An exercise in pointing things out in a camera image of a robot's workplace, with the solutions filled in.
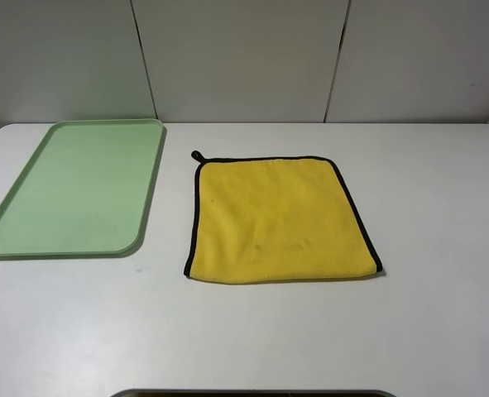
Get green plastic tray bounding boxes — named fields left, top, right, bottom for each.
left=0, top=119, right=165, bottom=260

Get yellow towel with black trim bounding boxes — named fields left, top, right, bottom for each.
left=184, top=151, right=383, bottom=285

